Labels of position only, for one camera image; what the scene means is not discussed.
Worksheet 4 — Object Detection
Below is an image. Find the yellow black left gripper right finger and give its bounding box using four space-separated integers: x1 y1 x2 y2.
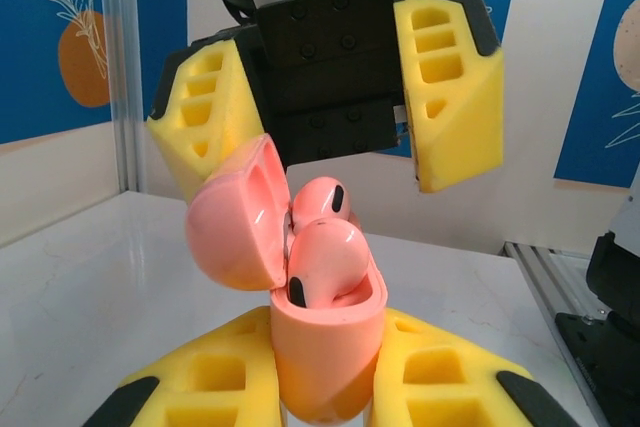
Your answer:
367 309 576 427

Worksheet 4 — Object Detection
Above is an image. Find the blue poster dotted beige egg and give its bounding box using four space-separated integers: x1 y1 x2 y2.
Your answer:
553 0 640 191

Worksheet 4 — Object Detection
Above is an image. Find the pink wireless earbud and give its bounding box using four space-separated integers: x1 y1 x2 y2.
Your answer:
287 219 371 309
290 176 351 238

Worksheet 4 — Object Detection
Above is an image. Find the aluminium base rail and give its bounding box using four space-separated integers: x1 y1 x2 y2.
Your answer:
501 240 609 427

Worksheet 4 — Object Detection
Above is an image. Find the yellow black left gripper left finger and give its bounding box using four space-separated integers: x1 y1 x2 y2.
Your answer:
82 306 284 427

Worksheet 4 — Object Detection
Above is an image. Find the aluminium corner post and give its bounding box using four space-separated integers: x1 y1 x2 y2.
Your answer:
99 0 149 196

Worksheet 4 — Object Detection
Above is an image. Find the pink earbud charging case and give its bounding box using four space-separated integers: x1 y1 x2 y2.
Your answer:
184 134 390 424

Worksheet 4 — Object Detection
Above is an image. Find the blue poster fern orange circle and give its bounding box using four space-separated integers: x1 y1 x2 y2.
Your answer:
0 0 109 146

